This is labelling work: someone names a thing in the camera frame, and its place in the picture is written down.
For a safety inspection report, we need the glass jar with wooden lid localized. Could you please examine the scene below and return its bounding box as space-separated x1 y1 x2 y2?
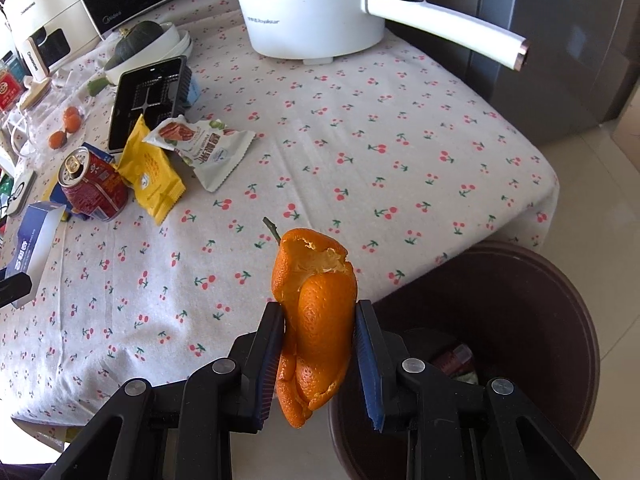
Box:
20 79 76 146

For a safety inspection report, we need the brown round trash bin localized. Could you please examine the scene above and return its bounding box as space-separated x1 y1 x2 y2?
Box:
327 240 601 480

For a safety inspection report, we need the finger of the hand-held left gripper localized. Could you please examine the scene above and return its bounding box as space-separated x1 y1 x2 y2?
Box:
0 272 34 307

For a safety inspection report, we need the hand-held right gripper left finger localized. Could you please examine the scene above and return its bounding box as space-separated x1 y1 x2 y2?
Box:
37 301 286 480

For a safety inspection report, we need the red packet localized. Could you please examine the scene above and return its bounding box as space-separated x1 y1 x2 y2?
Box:
435 342 476 386

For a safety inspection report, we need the orange peel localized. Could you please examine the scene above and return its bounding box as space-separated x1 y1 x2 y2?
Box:
263 217 359 429

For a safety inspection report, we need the red label jar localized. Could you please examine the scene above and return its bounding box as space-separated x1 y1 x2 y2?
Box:
0 71 21 111

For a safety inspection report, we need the yellow snack packet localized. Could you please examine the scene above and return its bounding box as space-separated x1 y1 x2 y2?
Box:
116 114 187 226

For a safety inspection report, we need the cherry print tablecloth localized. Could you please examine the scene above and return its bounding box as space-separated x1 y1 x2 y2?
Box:
0 0 561 426

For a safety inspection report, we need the white snack packet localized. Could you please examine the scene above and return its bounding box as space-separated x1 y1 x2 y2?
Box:
142 115 257 192

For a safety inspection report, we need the light blue milk carton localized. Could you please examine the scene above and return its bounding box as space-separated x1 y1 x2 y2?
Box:
182 77 202 110

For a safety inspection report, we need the blue and white cardboard box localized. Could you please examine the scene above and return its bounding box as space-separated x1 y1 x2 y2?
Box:
4 201 67 309

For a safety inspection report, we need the black plastic food tray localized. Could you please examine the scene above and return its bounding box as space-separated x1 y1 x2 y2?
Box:
107 55 188 153

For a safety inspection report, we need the white square device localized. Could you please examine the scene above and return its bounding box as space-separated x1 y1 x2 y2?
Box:
5 170 37 216

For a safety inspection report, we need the teal box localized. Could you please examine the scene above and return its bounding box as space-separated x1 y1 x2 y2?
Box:
0 50 26 81

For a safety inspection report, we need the white cable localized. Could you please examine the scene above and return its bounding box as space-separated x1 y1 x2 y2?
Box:
0 115 31 161

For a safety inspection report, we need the white countertop appliance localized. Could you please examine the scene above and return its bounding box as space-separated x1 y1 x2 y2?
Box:
2 0 101 73

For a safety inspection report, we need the white electric cooking pot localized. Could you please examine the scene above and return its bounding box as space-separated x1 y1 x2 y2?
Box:
225 0 530 71

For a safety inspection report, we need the dark green pumpkin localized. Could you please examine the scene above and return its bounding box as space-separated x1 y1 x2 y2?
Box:
103 21 173 71

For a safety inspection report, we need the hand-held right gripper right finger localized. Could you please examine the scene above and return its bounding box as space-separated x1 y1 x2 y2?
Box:
354 300 601 480

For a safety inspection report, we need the grey refrigerator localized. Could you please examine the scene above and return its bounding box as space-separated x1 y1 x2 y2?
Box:
385 0 640 148

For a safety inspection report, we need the white dish with green handle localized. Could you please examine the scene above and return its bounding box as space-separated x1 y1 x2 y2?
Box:
89 22 181 93

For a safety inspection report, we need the red drink can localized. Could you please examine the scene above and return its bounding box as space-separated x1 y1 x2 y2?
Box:
57 146 130 221

